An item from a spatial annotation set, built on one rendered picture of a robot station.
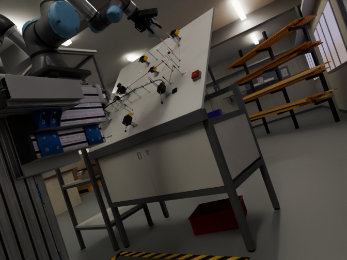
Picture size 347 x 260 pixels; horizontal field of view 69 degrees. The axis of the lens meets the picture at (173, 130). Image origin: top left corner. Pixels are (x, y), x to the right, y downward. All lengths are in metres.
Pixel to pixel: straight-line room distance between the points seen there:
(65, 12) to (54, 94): 0.36
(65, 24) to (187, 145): 0.93
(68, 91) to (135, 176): 1.15
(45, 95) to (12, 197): 0.41
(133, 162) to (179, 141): 0.47
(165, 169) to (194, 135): 0.35
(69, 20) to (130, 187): 1.33
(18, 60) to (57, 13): 3.86
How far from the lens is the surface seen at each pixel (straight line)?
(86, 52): 2.73
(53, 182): 5.96
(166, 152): 1.68
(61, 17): 1.08
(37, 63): 1.15
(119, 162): 2.04
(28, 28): 1.21
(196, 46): 1.93
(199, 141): 1.51
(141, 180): 1.92
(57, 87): 0.90
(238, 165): 1.64
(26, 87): 0.83
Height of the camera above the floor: 0.77
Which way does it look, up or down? 1 degrees up
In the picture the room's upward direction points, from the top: 19 degrees counter-clockwise
